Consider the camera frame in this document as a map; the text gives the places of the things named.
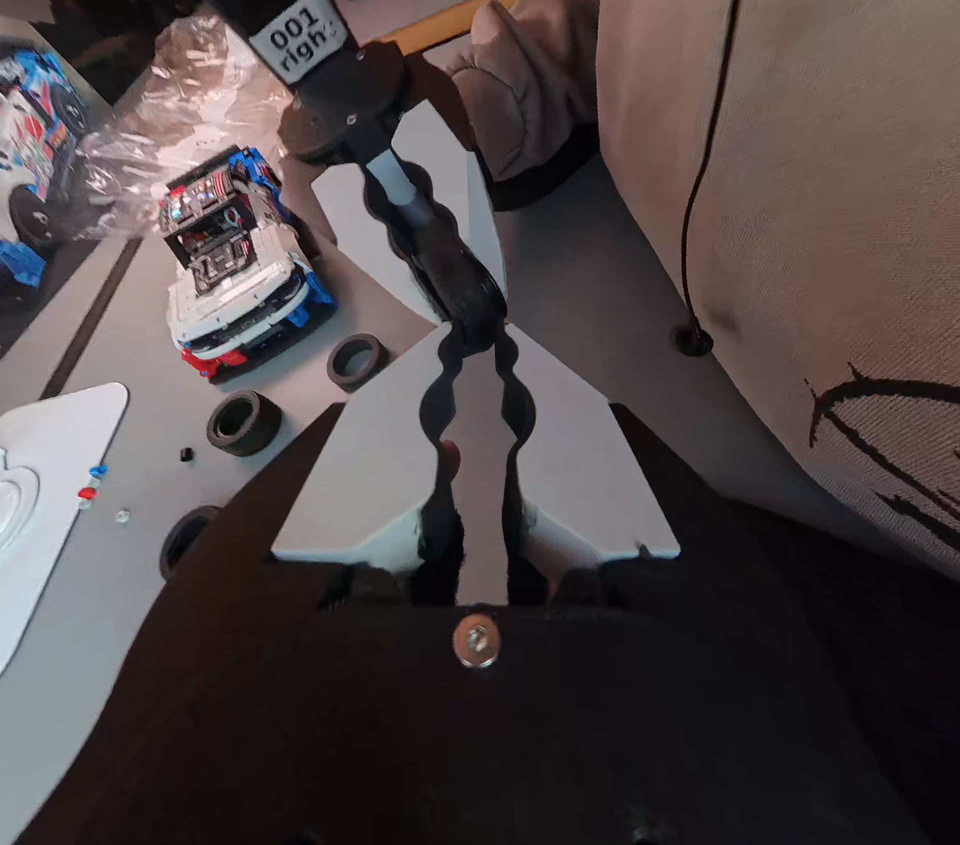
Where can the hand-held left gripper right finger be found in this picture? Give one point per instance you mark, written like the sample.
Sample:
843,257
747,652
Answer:
600,485

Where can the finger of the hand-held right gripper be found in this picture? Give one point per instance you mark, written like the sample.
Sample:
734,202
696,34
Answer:
465,185
360,222

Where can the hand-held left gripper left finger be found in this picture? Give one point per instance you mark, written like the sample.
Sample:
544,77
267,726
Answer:
352,485

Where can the black rubber toy tyre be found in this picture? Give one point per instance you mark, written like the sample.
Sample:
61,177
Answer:
457,297
221,436
174,545
341,372

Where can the toy brick race car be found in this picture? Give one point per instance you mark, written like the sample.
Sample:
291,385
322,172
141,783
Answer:
240,275

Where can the person's right forearm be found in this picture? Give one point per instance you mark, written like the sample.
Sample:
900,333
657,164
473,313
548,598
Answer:
525,72

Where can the clear plastic bag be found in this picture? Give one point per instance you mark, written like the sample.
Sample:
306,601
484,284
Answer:
187,110

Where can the red small brick pin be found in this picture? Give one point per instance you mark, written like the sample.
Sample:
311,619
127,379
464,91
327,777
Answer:
90,491

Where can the black toy set box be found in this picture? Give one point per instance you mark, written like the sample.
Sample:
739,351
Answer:
30,147

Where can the white book stand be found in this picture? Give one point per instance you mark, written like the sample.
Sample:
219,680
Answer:
52,485

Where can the person in beige hoodie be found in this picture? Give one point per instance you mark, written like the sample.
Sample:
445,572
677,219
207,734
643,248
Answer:
825,185

